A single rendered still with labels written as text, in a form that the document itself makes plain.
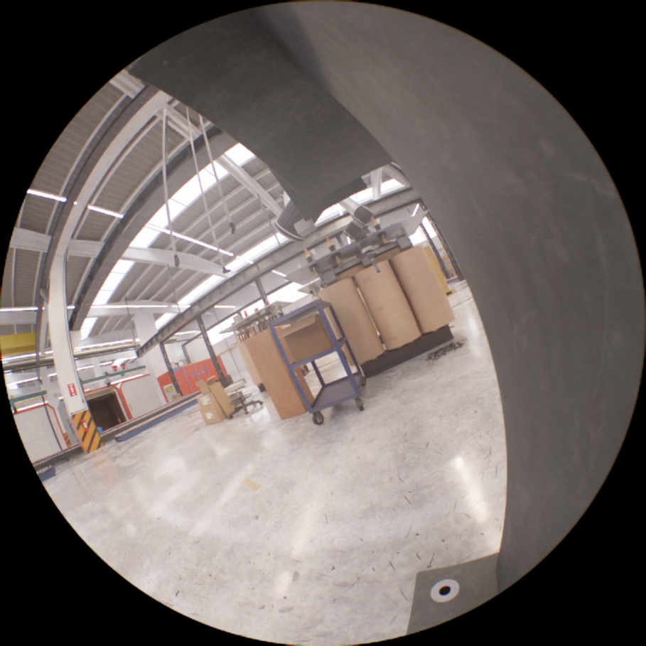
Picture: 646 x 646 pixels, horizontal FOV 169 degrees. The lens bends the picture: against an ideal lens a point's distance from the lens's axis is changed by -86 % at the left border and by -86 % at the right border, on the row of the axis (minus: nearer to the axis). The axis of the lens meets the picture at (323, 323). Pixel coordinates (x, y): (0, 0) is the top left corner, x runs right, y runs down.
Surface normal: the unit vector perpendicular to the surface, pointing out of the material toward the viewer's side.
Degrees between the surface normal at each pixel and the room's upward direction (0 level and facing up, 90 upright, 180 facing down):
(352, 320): 90
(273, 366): 90
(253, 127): 180
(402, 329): 90
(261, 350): 90
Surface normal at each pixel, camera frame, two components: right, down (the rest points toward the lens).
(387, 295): -0.20, 0.06
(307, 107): 0.41, 0.91
